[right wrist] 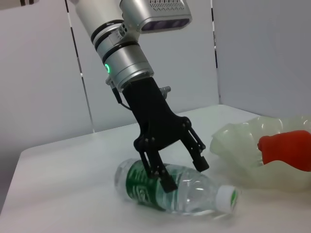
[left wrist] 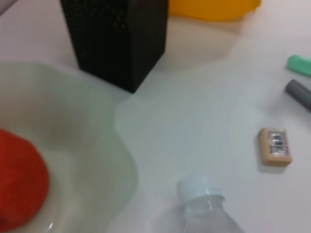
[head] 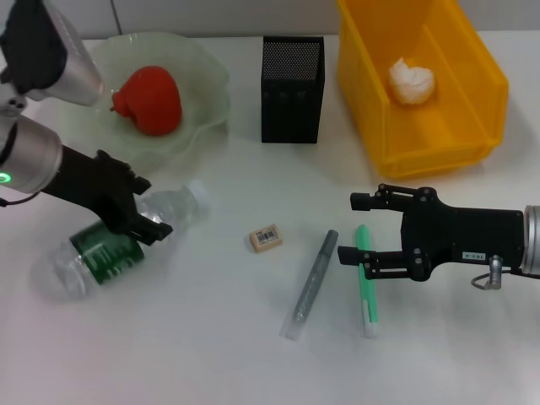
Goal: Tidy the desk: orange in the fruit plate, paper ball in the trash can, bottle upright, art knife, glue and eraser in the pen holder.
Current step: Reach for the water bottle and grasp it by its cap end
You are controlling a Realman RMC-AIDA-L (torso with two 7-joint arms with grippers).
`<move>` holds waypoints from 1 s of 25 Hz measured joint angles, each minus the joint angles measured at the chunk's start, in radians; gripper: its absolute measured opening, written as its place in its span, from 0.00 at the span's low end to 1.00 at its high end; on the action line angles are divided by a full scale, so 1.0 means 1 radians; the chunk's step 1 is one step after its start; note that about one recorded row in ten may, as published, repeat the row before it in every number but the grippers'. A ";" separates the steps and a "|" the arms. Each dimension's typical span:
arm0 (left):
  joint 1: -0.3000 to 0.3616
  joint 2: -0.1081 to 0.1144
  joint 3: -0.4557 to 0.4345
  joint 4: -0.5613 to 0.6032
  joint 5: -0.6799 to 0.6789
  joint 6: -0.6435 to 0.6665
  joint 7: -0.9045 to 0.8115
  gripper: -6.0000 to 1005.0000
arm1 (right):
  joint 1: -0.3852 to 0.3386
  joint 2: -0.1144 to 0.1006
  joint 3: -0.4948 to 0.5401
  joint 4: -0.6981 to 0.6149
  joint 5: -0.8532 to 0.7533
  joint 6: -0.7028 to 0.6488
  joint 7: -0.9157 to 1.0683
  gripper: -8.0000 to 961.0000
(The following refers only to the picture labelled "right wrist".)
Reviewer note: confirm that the pale green glass fruit plate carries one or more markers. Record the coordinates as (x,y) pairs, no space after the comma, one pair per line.
(238,150)

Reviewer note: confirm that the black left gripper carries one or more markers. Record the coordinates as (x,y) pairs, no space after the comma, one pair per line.
(155,121)

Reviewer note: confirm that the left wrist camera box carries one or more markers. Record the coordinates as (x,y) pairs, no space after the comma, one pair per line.
(165,14)

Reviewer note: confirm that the red-orange fruit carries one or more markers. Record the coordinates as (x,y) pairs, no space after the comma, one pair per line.
(286,148)

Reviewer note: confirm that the clear green-label water bottle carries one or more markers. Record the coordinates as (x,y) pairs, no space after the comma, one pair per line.
(194,191)

